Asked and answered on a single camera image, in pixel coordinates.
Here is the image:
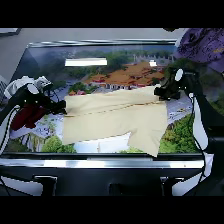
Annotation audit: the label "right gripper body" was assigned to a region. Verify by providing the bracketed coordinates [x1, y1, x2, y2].
[153, 83, 181, 101]

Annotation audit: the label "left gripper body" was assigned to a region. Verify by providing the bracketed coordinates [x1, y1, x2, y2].
[49, 100, 68, 116]

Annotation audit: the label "dark red garment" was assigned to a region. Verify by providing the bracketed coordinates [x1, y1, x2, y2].
[11, 102, 48, 132]

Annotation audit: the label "purple garment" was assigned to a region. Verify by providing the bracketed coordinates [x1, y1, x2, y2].
[173, 28, 224, 74]

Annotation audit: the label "beige pants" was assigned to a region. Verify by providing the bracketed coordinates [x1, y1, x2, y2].
[61, 85, 169, 158]

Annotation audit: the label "white garment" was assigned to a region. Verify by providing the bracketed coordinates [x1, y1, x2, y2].
[3, 75, 52, 100]

